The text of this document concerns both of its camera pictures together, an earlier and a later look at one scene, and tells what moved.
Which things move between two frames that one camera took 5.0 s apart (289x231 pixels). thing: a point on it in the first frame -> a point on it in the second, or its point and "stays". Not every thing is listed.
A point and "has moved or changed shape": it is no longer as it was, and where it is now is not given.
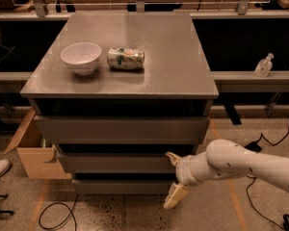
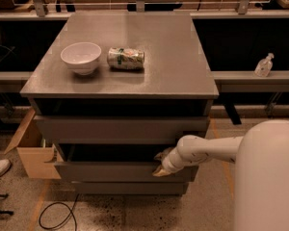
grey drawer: (119, 164) has moved or changed shape
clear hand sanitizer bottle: (264, 65) stays
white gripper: (183, 169) -> (169, 162)
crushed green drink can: (126, 59) stays
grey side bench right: (275, 81) stays
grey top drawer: (125, 129) stays
